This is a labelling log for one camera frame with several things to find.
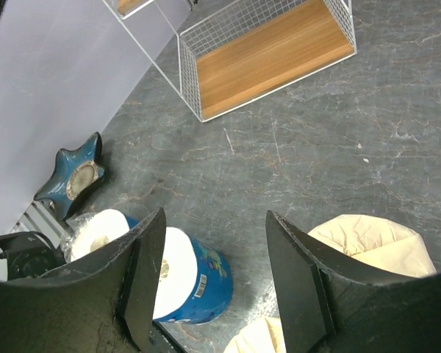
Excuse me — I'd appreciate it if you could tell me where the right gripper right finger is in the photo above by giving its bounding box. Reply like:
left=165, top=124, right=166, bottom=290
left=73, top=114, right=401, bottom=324
left=265, top=211, right=441, bottom=352

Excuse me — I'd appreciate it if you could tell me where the white wire wooden shelf rack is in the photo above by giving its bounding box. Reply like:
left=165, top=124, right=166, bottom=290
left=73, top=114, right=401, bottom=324
left=101, top=0, right=358, bottom=124

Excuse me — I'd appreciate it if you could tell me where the blue star shaped dish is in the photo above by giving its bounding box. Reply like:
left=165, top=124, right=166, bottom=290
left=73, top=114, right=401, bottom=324
left=34, top=132, right=106, bottom=221

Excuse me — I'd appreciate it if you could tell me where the cream wrapped roll near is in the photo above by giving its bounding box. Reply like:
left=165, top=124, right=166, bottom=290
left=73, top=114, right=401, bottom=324
left=224, top=317, right=286, bottom=353

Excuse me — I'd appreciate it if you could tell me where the cream wrapped roll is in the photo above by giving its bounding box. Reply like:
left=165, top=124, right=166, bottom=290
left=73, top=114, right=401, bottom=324
left=224, top=317, right=286, bottom=353
left=309, top=214, right=437, bottom=278

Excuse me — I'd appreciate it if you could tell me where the cream wrapped roll far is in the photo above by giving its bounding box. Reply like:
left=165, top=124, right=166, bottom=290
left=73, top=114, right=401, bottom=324
left=309, top=214, right=437, bottom=278

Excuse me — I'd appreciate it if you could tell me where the blue wrapped roll right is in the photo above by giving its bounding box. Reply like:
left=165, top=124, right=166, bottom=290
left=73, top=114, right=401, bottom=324
left=153, top=227, right=234, bottom=324

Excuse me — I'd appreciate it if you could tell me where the blue wrapped roll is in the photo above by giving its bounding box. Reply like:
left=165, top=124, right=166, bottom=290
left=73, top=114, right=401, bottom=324
left=60, top=209, right=140, bottom=263
left=153, top=227, right=234, bottom=324

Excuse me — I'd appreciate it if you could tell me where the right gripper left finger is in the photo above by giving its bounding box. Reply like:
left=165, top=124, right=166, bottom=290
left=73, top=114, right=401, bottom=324
left=0, top=209, right=166, bottom=352

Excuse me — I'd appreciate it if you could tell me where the blue wrapped roll left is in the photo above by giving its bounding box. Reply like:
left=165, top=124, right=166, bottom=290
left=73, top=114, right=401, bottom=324
left=60, top=209, right=140, bottom=263

